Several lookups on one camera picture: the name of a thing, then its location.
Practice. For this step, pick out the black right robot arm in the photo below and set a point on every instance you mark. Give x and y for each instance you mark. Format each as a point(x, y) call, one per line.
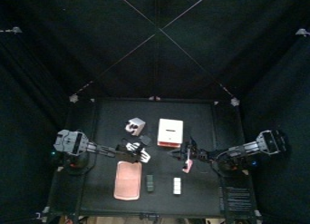
point(258, 146)

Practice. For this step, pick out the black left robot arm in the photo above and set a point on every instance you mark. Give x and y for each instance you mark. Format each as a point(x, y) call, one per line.
point(75, 143)

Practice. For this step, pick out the green sushi roll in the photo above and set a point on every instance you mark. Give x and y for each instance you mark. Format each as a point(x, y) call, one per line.
point(150, 183)

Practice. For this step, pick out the white sushi roll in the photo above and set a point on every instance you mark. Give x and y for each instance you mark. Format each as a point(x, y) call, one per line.
point(176, 185)

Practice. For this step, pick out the small dark grey square block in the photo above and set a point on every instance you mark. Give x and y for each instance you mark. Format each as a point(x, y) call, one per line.
point(144, 139)

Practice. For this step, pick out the pink and white toy piece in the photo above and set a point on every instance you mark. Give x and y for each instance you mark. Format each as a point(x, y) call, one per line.
point(187, 166)

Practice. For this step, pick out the white box with red base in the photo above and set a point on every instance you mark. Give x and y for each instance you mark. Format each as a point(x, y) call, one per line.
point(170, 132)

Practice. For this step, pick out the grey and white cube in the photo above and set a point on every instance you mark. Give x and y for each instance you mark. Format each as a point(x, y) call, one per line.
point(135, 126)

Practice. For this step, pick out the pink rectangular tray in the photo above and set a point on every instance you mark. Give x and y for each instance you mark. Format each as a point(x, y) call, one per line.
point(128, 180)

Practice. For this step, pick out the grey frame corner bracket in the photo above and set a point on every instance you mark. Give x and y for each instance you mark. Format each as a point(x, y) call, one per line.
point(73, 98)
point(302, 31)
point(15, 30)
point(234, 101)

